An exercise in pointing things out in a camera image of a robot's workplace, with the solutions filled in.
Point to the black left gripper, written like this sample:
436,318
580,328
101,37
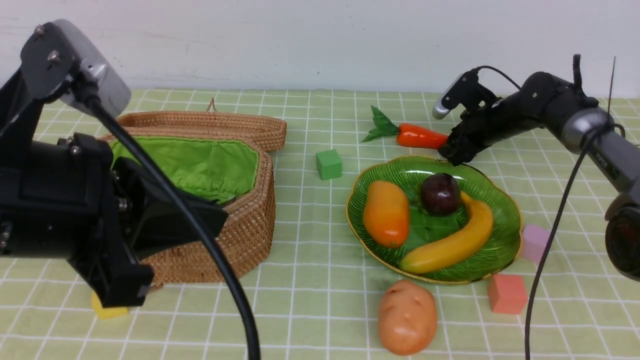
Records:
74,200

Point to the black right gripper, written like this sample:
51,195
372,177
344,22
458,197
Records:
544,101

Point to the purple toy mangosteen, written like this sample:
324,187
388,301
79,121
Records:
440,195

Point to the orange toy carrot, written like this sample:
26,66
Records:
406,134

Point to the yellow toy banana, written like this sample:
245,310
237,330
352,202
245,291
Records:
456,247

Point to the orange toy mango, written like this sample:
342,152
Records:
386,215

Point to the brown toy potato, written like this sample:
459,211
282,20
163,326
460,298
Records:
407,318

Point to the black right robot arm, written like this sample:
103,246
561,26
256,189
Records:
591,130

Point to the yellow foam cube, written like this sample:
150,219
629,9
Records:
105,313

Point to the green glass leaf plate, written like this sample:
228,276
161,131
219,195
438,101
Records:
408,172

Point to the woven wicker basket green lining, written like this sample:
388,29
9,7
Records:
227,164

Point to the light purple foam cube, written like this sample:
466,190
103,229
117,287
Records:
535,239

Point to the green foam cube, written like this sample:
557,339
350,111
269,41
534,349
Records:
329,164

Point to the pink-red foam cube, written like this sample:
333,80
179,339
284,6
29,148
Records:
507,294

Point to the woven wicker basket lid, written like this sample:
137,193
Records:
210,122

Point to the green checkered tablecloth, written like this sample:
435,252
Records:
316,296

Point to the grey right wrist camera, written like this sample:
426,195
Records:
465,90

